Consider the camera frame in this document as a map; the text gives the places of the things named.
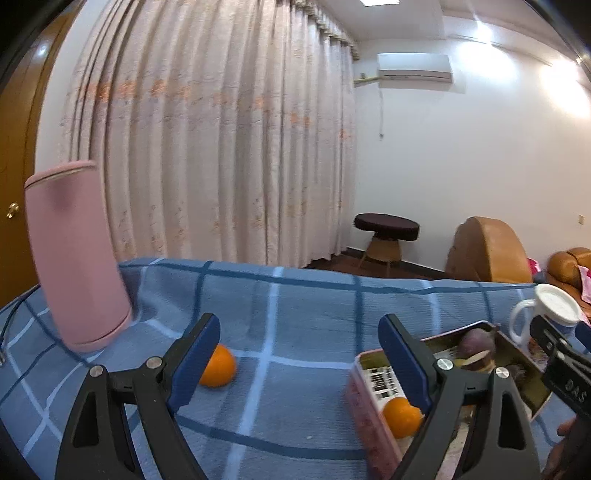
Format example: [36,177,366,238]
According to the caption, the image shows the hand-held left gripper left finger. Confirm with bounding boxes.
[54,313,221,480]

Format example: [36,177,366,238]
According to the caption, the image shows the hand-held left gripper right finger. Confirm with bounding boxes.
[378,314,541,480]

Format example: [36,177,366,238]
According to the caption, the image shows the orange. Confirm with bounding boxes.
[198,344,238,387]
[382,397,424,439]

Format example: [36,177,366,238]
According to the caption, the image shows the purple round fruit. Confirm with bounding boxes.
[457,325,497,372]

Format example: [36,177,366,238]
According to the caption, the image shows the person's right hand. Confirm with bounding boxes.
[542,416,578,480]

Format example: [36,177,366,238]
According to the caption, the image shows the white mug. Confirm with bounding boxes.
[509,284,581,347]

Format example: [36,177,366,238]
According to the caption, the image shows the brown leather sofa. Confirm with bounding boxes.
[533,247,591,324]

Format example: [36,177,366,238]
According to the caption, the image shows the brown rounded chair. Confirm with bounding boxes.
[445,216,534,283]

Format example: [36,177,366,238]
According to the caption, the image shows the blue plaid blanket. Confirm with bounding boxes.
[0,257,591,480]

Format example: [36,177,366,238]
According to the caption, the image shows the dark round stool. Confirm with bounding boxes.
[354,213,421,278]

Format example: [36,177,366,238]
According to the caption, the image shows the pink cylindrical container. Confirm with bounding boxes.
[24,160,134,354]

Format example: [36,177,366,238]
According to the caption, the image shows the pale pink curtain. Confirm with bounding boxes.
[58,0,358,268]

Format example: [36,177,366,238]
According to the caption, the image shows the wooden door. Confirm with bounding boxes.
[0,9,75,308]

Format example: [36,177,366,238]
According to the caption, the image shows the white air conditioner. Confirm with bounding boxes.
[353,53,454,87]

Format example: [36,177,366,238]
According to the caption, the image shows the black power cable with plug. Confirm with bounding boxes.
[0,295,29,365]

